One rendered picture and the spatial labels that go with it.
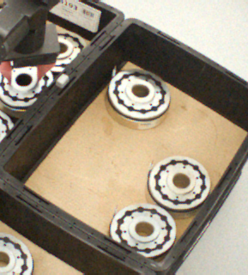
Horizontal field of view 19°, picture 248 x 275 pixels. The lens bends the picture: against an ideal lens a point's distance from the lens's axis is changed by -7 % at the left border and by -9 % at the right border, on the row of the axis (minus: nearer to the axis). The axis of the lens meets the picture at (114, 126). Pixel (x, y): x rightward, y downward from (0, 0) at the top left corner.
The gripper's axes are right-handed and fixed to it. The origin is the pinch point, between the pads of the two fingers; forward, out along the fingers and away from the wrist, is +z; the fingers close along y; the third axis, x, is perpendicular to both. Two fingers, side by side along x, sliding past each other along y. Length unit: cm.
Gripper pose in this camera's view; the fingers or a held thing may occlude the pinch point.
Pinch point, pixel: (23, 77)
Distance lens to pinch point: 125.7
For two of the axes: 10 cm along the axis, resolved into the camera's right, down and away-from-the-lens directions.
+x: -2.1, -8.0, 5.6
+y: 9.7, -1.0, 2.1
